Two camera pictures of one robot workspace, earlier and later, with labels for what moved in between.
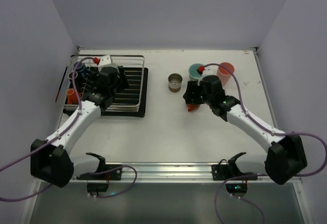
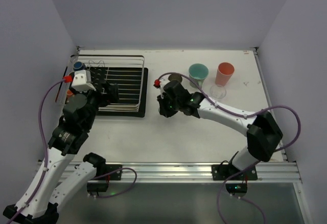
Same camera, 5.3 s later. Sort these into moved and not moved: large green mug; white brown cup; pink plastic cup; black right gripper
Moved: black right gripper
Not moved: pink plastic cup; large green mug; white brown cup
